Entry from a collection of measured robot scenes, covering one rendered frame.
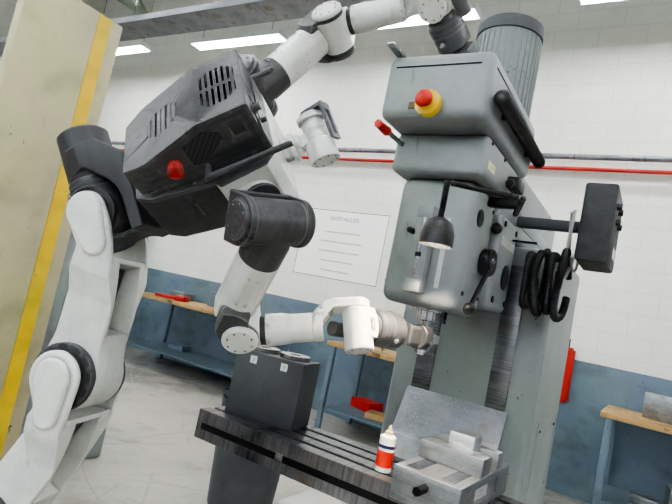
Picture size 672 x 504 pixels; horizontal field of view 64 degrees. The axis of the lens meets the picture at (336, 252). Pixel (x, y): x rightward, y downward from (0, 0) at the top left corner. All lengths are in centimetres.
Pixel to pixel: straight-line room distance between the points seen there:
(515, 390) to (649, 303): 390
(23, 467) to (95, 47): 185
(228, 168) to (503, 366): 104
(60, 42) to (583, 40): 507
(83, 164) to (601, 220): 126
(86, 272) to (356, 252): 530
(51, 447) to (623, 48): 589
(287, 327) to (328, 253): 538
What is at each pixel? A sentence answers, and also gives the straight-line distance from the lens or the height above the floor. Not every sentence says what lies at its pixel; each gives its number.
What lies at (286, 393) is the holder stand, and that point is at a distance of 156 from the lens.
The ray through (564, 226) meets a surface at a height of 162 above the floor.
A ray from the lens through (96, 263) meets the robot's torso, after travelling 122.
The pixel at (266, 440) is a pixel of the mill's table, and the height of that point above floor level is 89.
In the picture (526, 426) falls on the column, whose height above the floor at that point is 104.
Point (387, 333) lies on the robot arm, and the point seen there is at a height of 123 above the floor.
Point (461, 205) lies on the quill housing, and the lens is 131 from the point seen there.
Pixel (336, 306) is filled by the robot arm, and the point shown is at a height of 127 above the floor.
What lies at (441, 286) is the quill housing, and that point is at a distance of 129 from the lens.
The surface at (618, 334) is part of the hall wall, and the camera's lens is 551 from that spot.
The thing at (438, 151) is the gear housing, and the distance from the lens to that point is 134.
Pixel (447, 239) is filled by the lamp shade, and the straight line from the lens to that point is 113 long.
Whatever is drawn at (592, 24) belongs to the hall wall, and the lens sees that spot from 647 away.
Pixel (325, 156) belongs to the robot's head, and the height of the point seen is 158.
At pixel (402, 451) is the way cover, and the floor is 89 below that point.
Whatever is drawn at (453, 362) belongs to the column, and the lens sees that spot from 175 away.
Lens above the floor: 128
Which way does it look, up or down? 5 degrees up
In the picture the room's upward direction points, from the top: 12 degrees clockwise
